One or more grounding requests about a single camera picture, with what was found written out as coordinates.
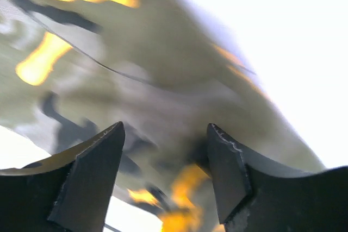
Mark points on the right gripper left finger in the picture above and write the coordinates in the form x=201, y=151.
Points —
x=68, y=191

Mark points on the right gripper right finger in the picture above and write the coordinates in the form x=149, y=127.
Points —
x=256, y=193

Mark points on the yellow camouflage trousers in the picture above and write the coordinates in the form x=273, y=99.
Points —
x=71, y=68

